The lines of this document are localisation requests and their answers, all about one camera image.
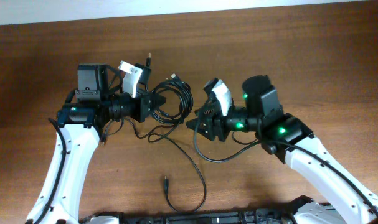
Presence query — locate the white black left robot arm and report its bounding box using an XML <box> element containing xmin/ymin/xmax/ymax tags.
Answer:
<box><xmin>26</xmin><ymin>58</ymin><xmax>166</xmax><ymax>223</ymax></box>

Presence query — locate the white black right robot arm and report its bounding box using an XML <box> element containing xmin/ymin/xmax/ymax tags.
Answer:
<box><xmin>186</xmin><ymin>75</ymin><xmax>378</xmax><ymax>223</ymax></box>

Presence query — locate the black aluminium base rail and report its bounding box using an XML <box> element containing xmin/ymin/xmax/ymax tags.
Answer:
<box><xmin>79</xmin><ymin>195</ymin><xmax>348</xmax><ymax>224</ymax></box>

